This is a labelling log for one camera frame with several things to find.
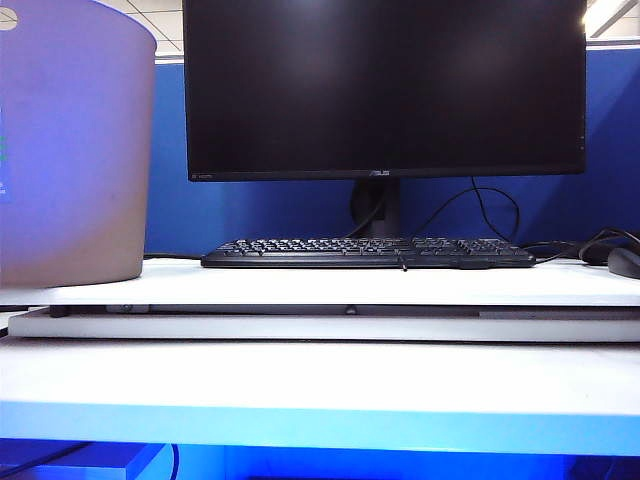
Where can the pink plastic trash can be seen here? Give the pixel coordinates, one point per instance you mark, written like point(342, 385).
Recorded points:
point(75, 165)

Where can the black Logitech keyboard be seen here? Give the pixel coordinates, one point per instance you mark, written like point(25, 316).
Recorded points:
point(325, 251)

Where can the white desk riser platform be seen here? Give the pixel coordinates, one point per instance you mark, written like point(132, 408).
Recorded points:
point(300, 287)

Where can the black monitor stand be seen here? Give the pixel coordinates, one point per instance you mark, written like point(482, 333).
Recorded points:
point(382, 200)

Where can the black ASUS monitor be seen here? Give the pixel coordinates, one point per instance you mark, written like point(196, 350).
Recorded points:
point(250, 210)
point(385, 85)

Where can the white keyboard tray board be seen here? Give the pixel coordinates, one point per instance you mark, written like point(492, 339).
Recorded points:
point(300, 327)

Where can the white box under table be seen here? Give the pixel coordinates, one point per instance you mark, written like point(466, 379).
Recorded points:
point(145, 462)

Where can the black Logitech mouse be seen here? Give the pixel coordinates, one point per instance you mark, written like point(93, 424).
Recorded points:
point(625, 264)

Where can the ceiling light panel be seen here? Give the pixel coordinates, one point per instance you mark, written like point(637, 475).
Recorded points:
point(607, 15)

